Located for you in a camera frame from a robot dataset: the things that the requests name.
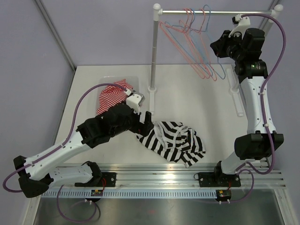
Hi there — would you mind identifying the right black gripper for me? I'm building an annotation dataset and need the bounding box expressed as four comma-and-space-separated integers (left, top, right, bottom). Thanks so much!
210, 30, 245, 62

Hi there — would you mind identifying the pink hanger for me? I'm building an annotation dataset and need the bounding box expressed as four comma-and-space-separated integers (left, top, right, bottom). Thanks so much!
158, 8, 207, 79
179, 8, 212, 79
188, 8, 206, 34

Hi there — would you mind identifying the blue hanger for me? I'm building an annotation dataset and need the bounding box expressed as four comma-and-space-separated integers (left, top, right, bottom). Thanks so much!
189, 4, 226, 81
159, 8, 218, 81

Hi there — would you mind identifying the black white striped garment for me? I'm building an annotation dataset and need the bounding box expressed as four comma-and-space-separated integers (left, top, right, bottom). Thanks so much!
136, 121, 206, 168

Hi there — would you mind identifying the red striped tank top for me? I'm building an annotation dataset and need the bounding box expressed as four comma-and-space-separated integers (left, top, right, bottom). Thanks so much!
96, 86, 128, 115

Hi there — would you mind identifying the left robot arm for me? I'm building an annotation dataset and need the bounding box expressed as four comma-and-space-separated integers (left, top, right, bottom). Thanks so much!
8, 103, 154, 198

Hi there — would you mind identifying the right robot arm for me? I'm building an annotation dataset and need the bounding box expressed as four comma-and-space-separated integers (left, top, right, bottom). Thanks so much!
198, 28, 284, 188

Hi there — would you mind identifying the white clothes rack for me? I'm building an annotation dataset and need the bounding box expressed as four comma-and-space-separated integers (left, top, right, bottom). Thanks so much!
148, 0, 284, 114

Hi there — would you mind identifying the translucent plastic basket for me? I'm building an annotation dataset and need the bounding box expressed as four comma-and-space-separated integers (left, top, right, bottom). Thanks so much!
96, 76, 139, 109

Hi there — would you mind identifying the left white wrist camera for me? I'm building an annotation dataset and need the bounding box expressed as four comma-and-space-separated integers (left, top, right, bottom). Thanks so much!
125, 89, 145, 114

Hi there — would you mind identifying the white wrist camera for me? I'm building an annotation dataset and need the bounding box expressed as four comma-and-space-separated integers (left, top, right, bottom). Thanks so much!
125, 89, 145, 114
229, 14, 251, 38

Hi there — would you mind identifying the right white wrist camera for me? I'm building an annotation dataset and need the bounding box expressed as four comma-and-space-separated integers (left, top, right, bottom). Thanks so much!
229, 14, 251, 38

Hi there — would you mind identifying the aluminium mounting rail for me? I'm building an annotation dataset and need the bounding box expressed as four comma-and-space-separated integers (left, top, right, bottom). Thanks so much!
47, 155, 286, 189

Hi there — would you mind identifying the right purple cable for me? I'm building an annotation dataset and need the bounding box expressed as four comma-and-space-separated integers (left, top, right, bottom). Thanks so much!
234, 13, 287, 204

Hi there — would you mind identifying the white slotted cable duct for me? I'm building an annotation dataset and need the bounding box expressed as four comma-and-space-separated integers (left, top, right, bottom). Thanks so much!
42, 189, 217, 199

